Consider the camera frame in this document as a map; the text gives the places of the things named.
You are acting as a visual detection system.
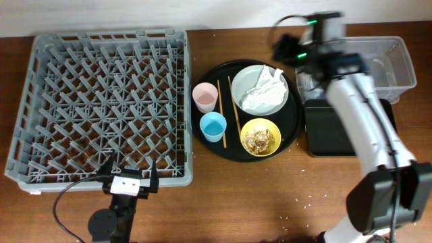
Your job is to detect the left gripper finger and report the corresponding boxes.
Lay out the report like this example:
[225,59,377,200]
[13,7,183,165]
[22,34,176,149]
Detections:
[97,153,115,176]
[149,159,159,194]

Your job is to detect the white paper napkin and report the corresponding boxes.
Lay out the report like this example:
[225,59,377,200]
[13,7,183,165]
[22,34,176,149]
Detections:
[240,65,288,109]

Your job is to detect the grey round plate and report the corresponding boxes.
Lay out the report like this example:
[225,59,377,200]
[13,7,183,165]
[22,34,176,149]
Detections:
[232,65,290,116]

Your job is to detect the blue plastic cup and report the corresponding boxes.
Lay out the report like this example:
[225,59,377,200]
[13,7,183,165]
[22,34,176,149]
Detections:
[199,111,227,142]

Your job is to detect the yellow plastic bowl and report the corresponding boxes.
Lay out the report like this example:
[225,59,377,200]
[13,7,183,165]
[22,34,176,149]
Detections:
[240,118,281,157]

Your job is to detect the pink plastic cup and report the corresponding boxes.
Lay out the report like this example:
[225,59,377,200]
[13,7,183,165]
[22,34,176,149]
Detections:
[192,82,219,113]

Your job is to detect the food scraps with rice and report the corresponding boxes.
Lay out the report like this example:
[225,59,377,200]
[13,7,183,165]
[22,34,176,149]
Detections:
[242,129,274,155]

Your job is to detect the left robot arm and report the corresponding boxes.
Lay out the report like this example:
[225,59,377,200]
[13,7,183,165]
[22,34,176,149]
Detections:
[88,153,159,242]

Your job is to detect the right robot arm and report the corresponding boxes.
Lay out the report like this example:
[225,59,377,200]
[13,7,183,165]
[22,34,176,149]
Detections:
[272,34,431,242]

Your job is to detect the grey plastic dishwasher rack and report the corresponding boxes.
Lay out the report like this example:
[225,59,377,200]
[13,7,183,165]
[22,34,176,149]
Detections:
[5,29,193,194]

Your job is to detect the clear plastic waste bin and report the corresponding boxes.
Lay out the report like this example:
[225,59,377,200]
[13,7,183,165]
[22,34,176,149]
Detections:
[295,36,418,105]

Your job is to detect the right wooden chopstick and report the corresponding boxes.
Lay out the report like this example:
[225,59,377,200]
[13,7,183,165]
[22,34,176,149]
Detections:
[227,76,241,139]

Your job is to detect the wooden chopstick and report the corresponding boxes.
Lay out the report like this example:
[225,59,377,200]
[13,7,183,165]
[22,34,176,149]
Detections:
[217,80,227,149]
[227,76,241,139]

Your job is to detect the round black serving tray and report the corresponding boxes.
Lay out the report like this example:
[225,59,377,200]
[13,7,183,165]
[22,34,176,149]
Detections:
[191,59,304,163]

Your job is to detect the left wooden chopstick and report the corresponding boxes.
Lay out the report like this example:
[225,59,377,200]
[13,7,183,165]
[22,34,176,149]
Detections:
[217,80,227,149]

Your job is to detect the black rectangular tray bin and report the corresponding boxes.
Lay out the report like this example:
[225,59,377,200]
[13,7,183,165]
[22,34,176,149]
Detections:
[304,98,402,157]

